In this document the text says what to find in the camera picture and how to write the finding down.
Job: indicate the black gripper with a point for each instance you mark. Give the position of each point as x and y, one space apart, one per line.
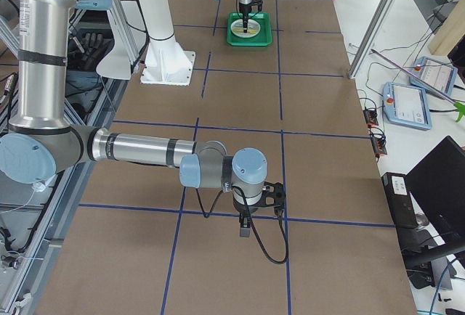
245 9
243 209

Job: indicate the yellow plastic spoon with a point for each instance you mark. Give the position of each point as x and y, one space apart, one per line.
243 33

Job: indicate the white round plate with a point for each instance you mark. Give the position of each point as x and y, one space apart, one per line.
238 25

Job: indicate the green plastic tray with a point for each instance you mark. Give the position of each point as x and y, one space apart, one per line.
264 38

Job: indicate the orange connector board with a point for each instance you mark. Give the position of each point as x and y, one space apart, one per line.
378 142
370 116

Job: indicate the black computer box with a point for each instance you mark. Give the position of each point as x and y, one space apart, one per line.
399 200

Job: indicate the near blue teach pendant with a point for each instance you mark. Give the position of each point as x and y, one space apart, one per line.
406 105

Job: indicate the blue teach pendant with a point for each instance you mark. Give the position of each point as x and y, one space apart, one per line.
406 105
438 74

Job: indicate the black monitor on stand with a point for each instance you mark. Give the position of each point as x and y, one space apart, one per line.
437 185

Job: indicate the far blue teach pendant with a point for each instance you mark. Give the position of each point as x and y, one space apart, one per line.
438 74

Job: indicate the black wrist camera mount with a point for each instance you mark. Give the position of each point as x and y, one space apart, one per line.
257 5
274 196

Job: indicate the white camera pillar with base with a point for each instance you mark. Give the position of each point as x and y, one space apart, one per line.
166 62

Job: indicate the aluminium frame post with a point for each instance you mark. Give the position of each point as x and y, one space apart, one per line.
374 27

